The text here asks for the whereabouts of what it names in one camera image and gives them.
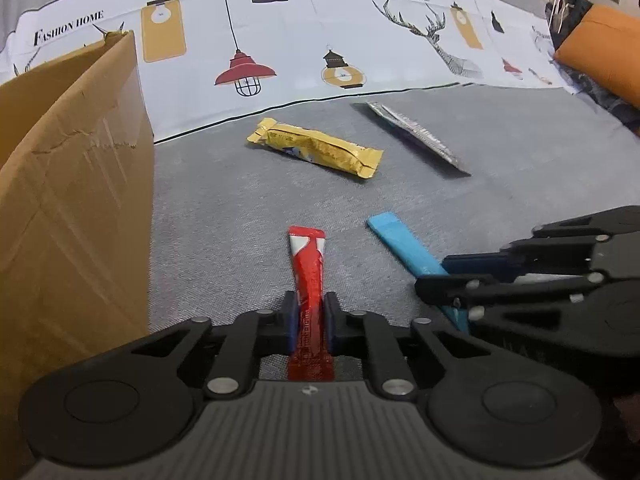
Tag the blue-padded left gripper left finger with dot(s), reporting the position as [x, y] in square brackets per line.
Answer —
[252, 335]

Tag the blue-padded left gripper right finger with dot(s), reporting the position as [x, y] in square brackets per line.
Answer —
[381, 348]

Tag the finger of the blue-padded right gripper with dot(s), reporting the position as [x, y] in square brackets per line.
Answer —
[547, 255]
[467, 290]

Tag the red stick snack packet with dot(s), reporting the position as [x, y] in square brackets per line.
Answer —
[310, 360]

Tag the light blue stick packet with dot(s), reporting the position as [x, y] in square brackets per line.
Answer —
[404, 245]

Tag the yellow snack bar wrapper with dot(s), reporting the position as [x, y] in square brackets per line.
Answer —
[317, 147]

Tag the silver foil snack packet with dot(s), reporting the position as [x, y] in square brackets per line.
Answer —
[416, 137]

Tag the orange cushion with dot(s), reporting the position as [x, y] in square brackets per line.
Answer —
[605, 47]

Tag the brown cardboard box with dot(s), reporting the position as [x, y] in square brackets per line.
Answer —
[77, 163]

